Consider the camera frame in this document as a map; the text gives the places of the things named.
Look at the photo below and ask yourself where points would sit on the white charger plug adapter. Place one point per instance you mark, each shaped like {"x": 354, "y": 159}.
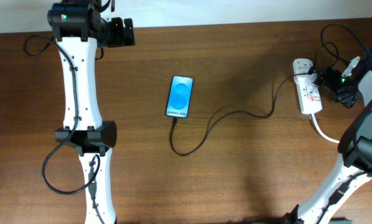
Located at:
{"x": 303, "y": 76}

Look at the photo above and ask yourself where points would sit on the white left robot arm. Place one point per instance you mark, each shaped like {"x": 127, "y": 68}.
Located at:
{"x": 80, "y": 28}

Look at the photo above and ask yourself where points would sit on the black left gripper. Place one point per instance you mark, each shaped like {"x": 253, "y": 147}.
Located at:
{"x": 120, "y": 40}

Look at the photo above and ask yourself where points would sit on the blue screen smartphone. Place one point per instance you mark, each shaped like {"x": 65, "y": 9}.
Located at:
{"x": 179, "y": 97}

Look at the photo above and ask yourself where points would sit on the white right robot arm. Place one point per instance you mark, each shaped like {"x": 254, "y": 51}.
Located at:
{"x": 353, "y": 167}

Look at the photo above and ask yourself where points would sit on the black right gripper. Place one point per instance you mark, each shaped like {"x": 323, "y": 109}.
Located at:
{"x": 338, "y": 90}

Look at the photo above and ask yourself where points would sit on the white power strip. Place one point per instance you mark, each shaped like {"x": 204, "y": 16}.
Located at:
{"x": 308, "y": 93}

